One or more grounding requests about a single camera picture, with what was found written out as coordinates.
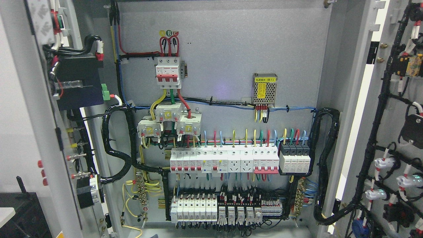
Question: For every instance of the grey cabinet door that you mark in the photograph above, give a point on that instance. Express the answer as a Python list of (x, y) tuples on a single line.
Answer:
[(32, 130), (372, 182)]

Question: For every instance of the white current transformers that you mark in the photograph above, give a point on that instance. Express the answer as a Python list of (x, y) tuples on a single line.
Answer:
[(170, 116)]

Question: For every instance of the white socket breaker row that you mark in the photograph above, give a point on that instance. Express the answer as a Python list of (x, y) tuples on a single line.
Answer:
[(225, 159)]

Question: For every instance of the metal mesh power supply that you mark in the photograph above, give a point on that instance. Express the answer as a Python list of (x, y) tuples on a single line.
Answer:
[(264, 88)]

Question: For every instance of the red main circuit breaker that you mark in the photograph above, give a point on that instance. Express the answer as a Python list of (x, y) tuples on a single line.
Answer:
[(169, 72)]

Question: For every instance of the lower relay terminal row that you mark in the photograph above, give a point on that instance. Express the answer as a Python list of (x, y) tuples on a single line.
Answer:
[(225, 210)]

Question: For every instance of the black white surge protector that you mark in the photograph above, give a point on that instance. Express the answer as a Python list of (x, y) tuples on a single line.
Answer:
[(294, 158)]

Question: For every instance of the brass ground terminal bar left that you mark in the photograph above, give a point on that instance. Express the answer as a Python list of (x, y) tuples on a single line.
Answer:
[(141, 191)]

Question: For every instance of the brass ground terminal bar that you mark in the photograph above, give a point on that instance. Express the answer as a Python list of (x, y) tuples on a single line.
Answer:
[(299, 198), (141, 191)]

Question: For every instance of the brass ground terminal bar right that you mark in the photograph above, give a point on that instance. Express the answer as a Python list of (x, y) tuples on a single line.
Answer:
[(299, 198)]

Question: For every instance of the black digital power meter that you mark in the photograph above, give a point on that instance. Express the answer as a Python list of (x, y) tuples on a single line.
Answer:
[(80, 81)]

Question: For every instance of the black box at left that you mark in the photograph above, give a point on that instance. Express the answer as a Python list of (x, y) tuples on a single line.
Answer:
[(29, 220)]

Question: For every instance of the white rotary selector switch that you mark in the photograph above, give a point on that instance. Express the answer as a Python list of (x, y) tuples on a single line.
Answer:
[(87, 189)]

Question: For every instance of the red terminal post block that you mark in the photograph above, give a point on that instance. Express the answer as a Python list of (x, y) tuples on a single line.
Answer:
[(43, 174)]

